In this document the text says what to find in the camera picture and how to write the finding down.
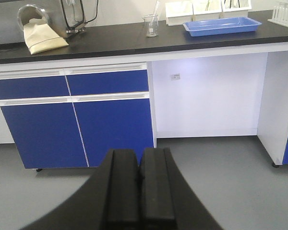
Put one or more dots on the clear glass dome jar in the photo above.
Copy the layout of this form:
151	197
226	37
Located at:
31	11

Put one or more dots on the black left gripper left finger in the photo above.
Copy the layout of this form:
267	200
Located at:
108	200

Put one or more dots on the blue and white lab cabinet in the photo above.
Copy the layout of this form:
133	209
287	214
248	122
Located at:
68	113

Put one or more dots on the left white storage bin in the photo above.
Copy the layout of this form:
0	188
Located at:
178	12

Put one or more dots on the right white storage bin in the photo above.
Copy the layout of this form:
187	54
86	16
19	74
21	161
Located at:
235	8

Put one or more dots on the middle white storage bin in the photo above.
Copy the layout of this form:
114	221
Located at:
206	9

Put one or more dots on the white storage bin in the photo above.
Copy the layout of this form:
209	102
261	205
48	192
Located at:
235	8
178	12
206	9

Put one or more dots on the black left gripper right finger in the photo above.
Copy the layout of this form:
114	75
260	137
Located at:
167	201

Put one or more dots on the blue plastic tray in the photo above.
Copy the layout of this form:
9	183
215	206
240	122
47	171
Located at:
221	26

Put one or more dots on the white test tube rack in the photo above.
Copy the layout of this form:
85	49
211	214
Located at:
280	13

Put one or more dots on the glass beaker on counter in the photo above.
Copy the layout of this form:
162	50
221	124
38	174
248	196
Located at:
151	31

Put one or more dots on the glass stirring rod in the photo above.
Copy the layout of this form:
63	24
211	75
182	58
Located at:
154	12

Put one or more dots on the beige cloth bag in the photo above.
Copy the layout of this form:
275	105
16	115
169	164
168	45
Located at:
40	37

